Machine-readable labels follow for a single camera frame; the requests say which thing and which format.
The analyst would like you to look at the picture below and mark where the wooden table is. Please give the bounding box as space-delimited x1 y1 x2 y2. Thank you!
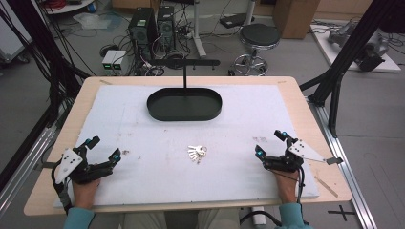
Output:
23 75 353 218

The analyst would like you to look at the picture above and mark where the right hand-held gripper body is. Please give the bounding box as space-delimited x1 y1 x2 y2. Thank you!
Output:
263 138 326 174

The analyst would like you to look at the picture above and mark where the black metal frame with cables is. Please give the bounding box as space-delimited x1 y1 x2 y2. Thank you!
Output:
0 0 92 128

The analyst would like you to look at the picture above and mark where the white cylinder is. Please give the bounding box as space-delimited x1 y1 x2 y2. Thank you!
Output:
251 206 267 227

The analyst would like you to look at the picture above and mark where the hand-held gripper black cable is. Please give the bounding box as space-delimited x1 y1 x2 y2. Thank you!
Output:
295 166 307 205
51 160 75 215

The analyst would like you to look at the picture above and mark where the cardboard box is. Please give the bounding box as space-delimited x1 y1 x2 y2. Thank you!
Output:
272 0 321 40

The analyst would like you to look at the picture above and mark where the white foam board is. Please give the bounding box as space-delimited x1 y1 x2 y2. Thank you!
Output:
53 84 320 209

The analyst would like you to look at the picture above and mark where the clear plastic sheet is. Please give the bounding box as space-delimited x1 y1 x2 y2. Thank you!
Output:
73 12 111 31

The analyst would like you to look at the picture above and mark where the thin wooden stick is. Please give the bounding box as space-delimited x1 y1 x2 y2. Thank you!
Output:
314 176 339 198

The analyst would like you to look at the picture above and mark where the white power supply box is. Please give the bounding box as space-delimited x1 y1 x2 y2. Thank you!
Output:
112 51 129 76
101 50 118 76

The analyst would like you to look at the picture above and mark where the aluminium rail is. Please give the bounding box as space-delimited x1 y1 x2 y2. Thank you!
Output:
0 127 59 220
307 96 378 229

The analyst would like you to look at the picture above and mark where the grey robot device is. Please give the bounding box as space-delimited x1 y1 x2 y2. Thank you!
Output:
328 22 392 73

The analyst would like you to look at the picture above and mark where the black computer tower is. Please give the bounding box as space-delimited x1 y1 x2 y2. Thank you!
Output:
128 7 158 55
156 5 177 53

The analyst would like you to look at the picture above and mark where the black key rack with tray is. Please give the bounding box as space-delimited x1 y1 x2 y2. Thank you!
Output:
146 57 224 122

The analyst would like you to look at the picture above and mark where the black floor cable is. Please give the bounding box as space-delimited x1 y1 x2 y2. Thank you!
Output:
239 209 285 228

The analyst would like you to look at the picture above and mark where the right hand-held gripper black cable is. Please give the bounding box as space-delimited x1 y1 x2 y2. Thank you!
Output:
295 166 307 205

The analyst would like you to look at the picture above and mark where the person's left hand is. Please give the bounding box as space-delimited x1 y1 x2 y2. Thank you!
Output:
71 177 101 211

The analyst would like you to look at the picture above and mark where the small black clip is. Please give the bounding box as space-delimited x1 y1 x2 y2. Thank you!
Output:
326 156 345 166

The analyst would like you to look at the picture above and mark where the white desk leg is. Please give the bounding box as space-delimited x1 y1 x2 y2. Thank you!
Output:
190 0 207 59

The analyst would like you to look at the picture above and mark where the round white table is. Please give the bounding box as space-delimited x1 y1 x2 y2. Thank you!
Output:
42 0 96 15

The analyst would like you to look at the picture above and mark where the black round stool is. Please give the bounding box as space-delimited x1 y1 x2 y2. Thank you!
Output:
229 23 282 76

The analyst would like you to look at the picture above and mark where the left hand-held gripper black cable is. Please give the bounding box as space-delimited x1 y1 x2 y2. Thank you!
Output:
51 160 75 215

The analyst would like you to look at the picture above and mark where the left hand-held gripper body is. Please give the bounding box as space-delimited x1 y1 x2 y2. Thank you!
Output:
54 147 115 186

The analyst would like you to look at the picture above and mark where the silver bunch of keys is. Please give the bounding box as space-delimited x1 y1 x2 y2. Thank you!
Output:
186 144 208 164

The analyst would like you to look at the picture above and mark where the flat black box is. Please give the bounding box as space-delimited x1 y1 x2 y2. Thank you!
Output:
219 12 256 30

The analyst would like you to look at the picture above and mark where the person's right hand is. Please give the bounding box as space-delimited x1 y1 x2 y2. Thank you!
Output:
272 168 302 204

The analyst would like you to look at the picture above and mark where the white floor platform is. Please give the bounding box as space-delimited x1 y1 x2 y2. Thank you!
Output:
309 23 402 73

